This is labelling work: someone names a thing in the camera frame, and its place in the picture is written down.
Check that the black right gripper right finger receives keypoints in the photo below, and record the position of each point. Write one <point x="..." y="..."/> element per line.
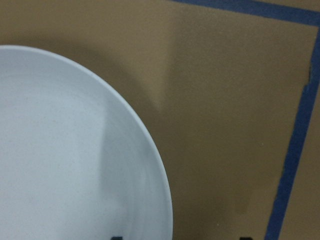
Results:
<point x="244" y="238"/>

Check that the light blue plate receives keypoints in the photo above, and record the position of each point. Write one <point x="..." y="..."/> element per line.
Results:
<point x="76" y="162"/>

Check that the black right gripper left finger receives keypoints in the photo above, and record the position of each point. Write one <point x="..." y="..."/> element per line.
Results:
<point x="117" y="238"/>

